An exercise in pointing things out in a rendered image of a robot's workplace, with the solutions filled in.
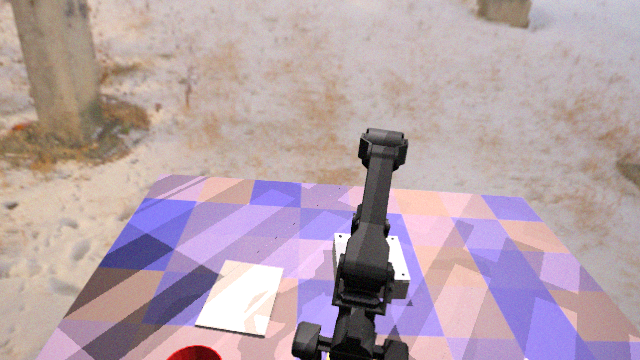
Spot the red plastic cup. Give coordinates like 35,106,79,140
166,345,222,360

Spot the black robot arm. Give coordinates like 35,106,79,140
329,128,408,360

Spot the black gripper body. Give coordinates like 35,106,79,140
291,321,408,360

